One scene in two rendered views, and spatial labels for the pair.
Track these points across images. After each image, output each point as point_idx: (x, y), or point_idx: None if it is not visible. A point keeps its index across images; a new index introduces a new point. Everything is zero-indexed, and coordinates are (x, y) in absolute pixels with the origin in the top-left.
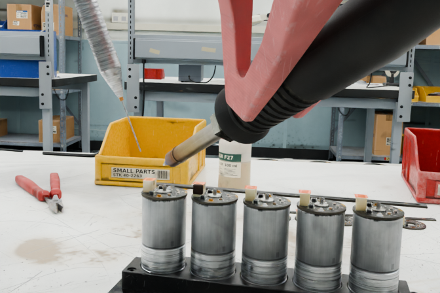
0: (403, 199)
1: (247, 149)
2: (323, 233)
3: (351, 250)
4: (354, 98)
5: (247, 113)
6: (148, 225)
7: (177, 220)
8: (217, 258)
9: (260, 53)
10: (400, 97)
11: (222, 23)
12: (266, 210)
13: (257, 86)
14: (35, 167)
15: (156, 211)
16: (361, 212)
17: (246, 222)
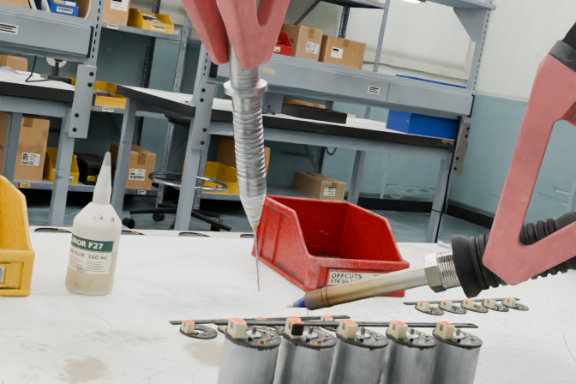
0: (289, 290)
1: (120, 233)
2: (423, 367)
3: (432, 380)
4: (6, 96)
5: (522, 279)
6: (247, 380)
7: (275, 369)
8: None
9: (568, 235)
10: (75, 100)
11: (509, 193)
12: (377, 349)
13: (551, 260)
14: None
15: (261, 362)
16: (451, 340)
17: (350, 363)
